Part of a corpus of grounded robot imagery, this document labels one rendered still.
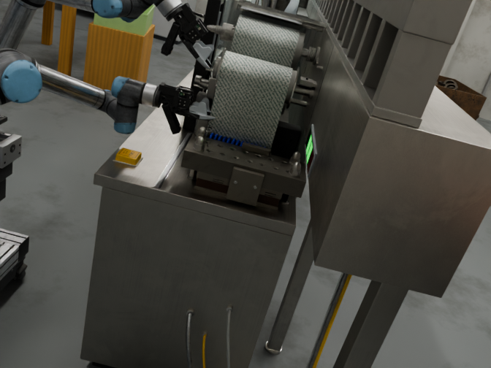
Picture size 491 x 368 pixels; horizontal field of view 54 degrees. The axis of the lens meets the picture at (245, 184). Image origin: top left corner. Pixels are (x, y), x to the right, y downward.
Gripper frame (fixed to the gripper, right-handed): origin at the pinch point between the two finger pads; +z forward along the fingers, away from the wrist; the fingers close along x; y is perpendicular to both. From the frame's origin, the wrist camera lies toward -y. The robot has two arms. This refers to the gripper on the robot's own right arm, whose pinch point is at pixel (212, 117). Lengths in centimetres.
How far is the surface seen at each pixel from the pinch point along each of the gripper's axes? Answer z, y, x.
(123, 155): -25.4, -16.6, -13.0
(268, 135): 20.6, -0.9, -0.5
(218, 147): 5.3, -6.0, -11.0
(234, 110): 7.2, 4.7, -0.5
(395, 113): 36, 36, -83
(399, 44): 33, 47, -83
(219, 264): 15, -41, -26
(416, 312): 136, -109, 74
